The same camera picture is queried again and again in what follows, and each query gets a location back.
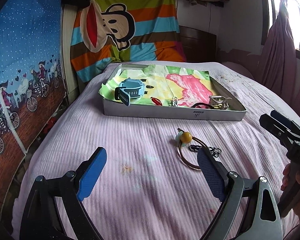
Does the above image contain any black white twisted hair tie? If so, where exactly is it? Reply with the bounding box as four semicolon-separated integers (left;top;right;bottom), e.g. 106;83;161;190
188;144;223;158

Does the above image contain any brown hair tie amber bead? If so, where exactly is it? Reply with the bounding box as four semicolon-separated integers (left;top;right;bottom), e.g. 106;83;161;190
175;128;211;170

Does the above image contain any silver square buckle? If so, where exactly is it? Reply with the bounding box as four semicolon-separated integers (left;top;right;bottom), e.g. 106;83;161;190
209;95;232;110

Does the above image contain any black braided hair tie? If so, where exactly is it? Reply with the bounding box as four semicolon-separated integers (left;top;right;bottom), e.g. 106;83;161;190
190;102;216;110

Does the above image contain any grey cardboard tray box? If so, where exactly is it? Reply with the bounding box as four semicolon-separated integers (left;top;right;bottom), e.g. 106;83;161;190
102;66;247;121

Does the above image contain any pink window curtain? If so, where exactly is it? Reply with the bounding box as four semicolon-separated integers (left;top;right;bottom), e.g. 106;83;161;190
256;0;300;116

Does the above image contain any pink ribbed bed cover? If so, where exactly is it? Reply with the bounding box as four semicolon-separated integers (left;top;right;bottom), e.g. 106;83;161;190
12;63;300;239

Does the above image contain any colourful painted paper sheet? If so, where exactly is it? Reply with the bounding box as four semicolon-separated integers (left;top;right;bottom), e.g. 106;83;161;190
99;64;233;109

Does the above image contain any blue kids smart watch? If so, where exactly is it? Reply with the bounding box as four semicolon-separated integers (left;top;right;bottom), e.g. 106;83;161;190
114;77;154;106

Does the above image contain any dark wooden headboard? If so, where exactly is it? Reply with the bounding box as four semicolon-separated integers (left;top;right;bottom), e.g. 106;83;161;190
179;26;217;63

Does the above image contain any blue bicycle print wardrobe cover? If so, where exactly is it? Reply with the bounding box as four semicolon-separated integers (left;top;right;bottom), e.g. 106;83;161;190
0;0;65;214

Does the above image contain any striped monkey cartoon blanket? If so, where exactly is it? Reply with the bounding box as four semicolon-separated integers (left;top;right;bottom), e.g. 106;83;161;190
70;0;186;83

